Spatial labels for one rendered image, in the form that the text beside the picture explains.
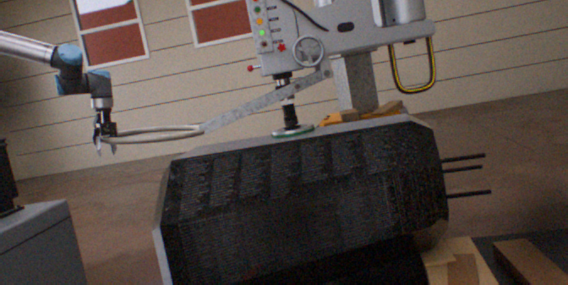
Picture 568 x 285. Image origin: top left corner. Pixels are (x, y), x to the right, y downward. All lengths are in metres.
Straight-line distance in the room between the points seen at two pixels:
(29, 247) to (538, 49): 8.08
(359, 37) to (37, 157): 8.94
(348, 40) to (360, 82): 0.71
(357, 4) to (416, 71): 6.06
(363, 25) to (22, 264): 1.63
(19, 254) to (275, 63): 1.25
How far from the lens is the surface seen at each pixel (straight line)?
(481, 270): 2.04
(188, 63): 8.69
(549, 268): 2.32
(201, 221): 1.96
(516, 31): 8.57
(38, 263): 1.56
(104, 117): 2.11
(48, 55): 2.00
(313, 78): 2.17
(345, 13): 2.18
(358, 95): 2.84
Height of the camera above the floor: 1.12
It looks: 7 degrees down
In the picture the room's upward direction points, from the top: 11 degrees counter-clockwise
